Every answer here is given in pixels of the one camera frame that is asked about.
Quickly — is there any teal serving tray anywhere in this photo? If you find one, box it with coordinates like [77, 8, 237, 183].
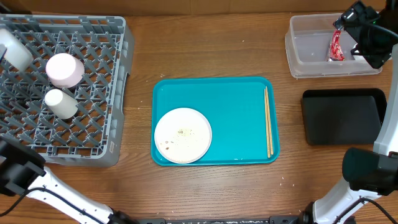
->
[152, 77, 280, 166]

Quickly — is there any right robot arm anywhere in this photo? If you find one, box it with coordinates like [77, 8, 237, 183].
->
[297, 1, 397, 223]

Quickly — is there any grey plastic dish rack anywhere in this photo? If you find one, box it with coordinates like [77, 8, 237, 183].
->
[1, 14, 134, 167]

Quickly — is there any white napkin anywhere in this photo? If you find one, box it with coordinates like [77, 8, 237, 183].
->
[350, 44, 363, 56]

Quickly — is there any white cup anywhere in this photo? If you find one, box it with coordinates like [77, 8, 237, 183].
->
[44, 89, 78, 119]

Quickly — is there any black plastic tray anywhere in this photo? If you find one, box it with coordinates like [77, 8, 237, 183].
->
[301, 88, 387, 146]

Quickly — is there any grey metal bowl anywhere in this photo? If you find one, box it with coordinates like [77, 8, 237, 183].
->
[1, 29, 33, 72]

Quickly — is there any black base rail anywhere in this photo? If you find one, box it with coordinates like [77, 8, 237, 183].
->
[137, 215, 299, 224]

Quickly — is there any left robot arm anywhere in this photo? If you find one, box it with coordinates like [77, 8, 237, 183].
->
[1, 137, 137, 224]

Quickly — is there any small white bowl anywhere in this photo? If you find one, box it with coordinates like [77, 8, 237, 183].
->
[45, 53, 85, 88]

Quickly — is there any clear plastic waste bin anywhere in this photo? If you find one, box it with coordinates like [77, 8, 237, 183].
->
[285, 13, 382, 78]

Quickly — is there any red sauce packet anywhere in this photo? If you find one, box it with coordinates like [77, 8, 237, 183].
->
[326, 30, 345, 62]

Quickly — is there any large white plate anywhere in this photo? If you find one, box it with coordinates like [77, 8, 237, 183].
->
[154, 108, 213, 164]

